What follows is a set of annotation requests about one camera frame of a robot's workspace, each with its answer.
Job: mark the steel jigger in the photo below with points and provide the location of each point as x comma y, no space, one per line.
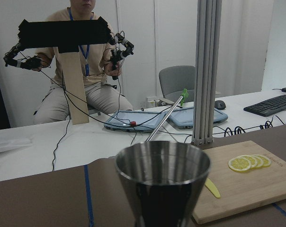
162,181

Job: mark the blue teach pendant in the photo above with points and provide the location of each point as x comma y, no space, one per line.
132,121
183,118

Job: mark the seated operator person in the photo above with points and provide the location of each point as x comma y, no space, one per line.
95,66

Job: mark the grey office chair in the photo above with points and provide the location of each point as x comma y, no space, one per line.
173,80

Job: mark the green tipped metal rod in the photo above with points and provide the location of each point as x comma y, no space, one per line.
183,96

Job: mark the black computer mouse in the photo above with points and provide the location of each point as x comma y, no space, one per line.
220,105

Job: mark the yellow plastic knife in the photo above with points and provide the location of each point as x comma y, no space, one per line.
212,188

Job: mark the lemon slice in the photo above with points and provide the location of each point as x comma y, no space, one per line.
266,160
252,160
259,161
239,164

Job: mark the wooden black teleop stand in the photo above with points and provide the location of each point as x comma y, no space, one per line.
67,36

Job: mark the bamboo cutting board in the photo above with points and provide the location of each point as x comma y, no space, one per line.
240,191

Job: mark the black keyboard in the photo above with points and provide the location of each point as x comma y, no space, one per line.
268,107

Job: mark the aluminium frame post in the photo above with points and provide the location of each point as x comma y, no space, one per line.
207,46

